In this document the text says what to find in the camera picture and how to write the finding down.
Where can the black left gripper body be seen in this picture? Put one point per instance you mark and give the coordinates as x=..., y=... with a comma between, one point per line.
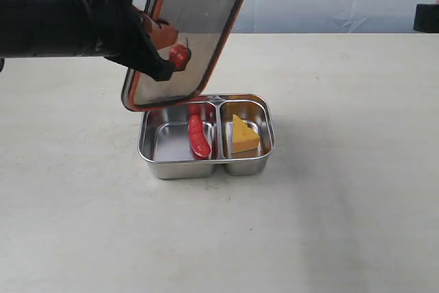
x=112, y=30

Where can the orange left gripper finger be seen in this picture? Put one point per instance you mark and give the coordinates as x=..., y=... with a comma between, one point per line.
x=160, y=33

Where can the red sausage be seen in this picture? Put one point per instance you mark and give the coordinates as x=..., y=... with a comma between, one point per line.
x=197, y=138

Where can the yellow cheese wedge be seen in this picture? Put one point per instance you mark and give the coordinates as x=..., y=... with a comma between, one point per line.
x=244, y=138

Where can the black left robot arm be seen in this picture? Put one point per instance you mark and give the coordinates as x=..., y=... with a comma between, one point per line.
x=40, y=28

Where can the steel two-compartment lunch box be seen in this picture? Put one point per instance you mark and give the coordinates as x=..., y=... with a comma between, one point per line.
x=164, y=137

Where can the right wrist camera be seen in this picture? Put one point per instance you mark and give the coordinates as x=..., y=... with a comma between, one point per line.
x=426, y=19

